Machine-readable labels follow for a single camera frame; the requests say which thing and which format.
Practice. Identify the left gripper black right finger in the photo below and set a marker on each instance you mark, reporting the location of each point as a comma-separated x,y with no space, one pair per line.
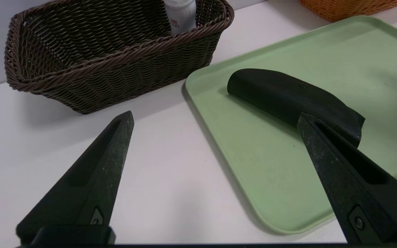
357,193

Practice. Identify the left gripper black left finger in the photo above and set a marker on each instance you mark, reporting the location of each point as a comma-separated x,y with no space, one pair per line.
91,182

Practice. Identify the black glasses case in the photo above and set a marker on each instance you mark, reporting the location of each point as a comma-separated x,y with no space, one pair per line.
281,93

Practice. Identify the white bottle with clear cap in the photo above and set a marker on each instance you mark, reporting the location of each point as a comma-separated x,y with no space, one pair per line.
181,17

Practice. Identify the dark brown wicker basket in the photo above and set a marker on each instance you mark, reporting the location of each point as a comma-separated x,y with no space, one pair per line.
115,75

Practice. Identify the orange wicker basket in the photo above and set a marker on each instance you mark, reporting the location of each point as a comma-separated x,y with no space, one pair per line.
339,8

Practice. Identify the light green plastic tray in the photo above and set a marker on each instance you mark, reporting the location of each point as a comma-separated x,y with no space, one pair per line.
253,155

